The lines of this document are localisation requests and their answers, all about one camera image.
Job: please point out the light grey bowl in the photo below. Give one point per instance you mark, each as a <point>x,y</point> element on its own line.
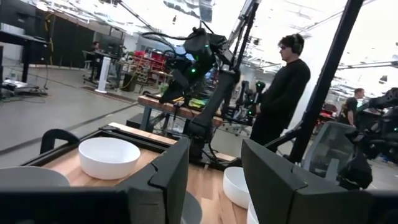
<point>31,177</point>

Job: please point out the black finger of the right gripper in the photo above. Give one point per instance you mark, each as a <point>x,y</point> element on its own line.
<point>172,90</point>

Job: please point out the black bin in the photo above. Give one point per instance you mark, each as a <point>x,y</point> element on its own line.
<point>129,82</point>

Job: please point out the black headphones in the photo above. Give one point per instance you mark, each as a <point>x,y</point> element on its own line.
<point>297,45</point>

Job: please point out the black metal table frame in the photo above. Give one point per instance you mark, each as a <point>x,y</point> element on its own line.
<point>133,142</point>

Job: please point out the grey floor equipment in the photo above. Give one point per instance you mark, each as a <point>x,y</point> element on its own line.
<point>18,85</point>

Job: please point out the black desk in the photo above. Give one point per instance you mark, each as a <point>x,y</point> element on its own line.
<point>18,39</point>

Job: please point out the black frame brace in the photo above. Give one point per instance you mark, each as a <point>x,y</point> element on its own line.
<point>283,138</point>

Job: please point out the person with headphones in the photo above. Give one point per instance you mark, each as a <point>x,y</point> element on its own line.
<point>283,93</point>

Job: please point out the wooden workbench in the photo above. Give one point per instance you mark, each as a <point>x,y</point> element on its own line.
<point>164,107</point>

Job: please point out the black slanted frame strut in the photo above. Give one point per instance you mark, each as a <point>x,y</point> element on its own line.
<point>326,77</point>

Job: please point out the white tower pillar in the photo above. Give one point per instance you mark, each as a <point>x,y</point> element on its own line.
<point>102,74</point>

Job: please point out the grey mesh office chair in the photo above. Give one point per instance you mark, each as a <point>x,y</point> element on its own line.
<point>326,149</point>

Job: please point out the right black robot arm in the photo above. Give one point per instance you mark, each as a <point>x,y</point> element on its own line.
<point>217,93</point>

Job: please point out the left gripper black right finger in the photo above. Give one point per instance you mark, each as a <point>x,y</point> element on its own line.
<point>267,186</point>

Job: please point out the black camera rig post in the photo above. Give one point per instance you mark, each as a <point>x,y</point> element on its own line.
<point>245,31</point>

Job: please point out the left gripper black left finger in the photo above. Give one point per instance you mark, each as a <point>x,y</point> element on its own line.
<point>168,186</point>

